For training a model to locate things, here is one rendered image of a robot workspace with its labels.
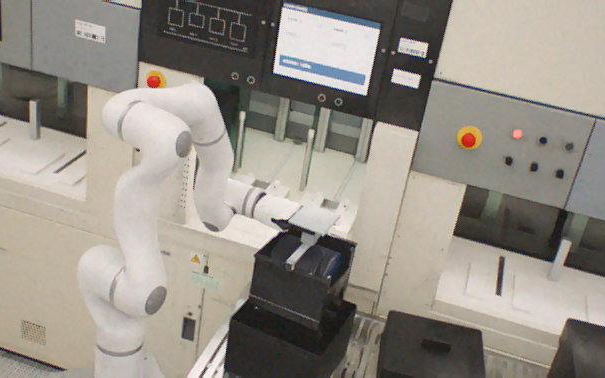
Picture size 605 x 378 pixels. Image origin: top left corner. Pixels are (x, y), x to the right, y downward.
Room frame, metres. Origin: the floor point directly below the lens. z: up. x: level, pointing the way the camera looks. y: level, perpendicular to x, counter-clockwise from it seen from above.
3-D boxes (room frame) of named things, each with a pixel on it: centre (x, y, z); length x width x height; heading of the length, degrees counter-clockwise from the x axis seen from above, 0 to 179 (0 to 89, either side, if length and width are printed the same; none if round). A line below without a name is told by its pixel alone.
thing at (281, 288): (1.73, -0.05, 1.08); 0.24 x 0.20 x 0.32; 160
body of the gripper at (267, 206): (1.77, 0.05, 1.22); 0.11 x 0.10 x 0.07; 70
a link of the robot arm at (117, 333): (1.49, 0.40, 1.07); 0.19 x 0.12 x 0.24; 61
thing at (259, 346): (1.73, -0.05, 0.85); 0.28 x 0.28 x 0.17; 70
